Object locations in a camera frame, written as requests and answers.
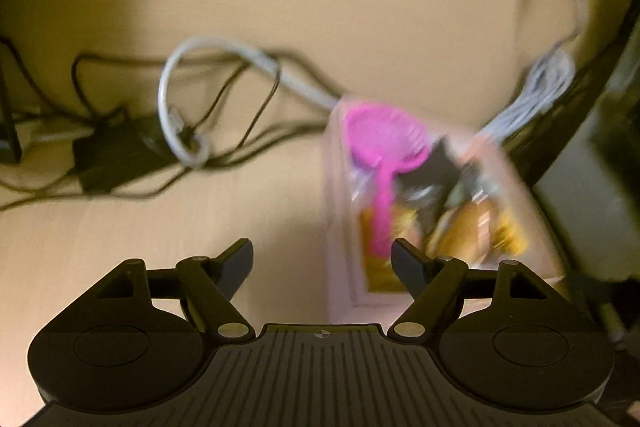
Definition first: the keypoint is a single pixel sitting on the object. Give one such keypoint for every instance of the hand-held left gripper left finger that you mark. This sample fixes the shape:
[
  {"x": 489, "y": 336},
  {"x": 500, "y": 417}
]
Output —
[{"x": 240, "y": 262}]

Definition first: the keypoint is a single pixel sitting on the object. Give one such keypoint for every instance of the clear plastic storage box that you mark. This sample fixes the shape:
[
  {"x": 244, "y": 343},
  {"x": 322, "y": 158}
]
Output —
[{"x": 340, "y": 232}]

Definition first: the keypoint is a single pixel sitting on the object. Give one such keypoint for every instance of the yellow snack packet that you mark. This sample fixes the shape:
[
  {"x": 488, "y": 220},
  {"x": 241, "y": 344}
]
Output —
[{"x": 380, "y": 267}]

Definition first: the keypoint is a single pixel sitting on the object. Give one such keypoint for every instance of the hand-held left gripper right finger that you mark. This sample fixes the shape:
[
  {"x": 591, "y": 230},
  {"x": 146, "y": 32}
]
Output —
[{"x": 407, "y": 264}]

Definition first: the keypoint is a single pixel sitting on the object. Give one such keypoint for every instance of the glass-sided computer case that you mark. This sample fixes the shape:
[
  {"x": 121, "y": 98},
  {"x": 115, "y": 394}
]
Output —
[{"x": 595, "y": 157}]

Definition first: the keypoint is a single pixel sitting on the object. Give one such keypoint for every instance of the pink plastic hand fan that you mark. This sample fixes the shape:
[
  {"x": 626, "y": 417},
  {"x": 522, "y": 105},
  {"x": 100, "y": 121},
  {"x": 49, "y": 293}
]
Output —
[{"x": 385, "y": 134}]

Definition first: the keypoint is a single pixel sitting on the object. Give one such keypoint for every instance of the black power adapter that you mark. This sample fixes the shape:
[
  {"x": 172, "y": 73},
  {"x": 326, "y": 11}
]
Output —
[{"x": 120, "y": 149}]

